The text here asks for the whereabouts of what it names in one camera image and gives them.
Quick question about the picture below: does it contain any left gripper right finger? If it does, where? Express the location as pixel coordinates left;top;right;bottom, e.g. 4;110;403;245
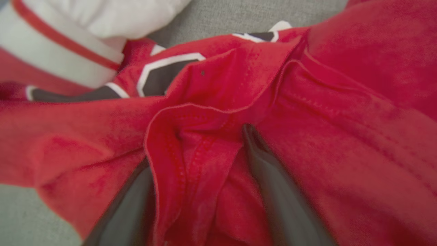
242;124;337;246

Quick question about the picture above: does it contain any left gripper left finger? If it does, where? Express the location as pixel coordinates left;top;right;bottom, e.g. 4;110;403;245
82;160;155;246

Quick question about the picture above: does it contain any red and white jersey garment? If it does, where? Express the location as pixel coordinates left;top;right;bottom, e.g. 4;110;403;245
0;0;437;246

